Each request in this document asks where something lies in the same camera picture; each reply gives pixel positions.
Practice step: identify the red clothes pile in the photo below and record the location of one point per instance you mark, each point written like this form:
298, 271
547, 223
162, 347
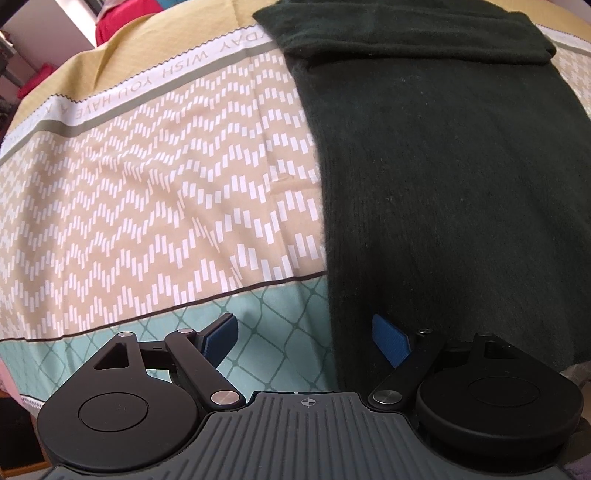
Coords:
46, 70

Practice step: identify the patterned yellow beige bedspread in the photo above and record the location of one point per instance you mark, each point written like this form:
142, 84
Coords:
153, 184

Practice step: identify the red bed sheet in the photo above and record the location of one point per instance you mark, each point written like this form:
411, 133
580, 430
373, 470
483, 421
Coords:
114, 15

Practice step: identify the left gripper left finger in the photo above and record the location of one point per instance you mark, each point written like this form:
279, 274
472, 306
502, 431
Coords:
195, 357

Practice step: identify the dark green knit sweater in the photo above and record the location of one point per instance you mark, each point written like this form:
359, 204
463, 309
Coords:
455, 171

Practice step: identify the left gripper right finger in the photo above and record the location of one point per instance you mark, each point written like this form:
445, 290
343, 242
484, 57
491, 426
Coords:
407, 355

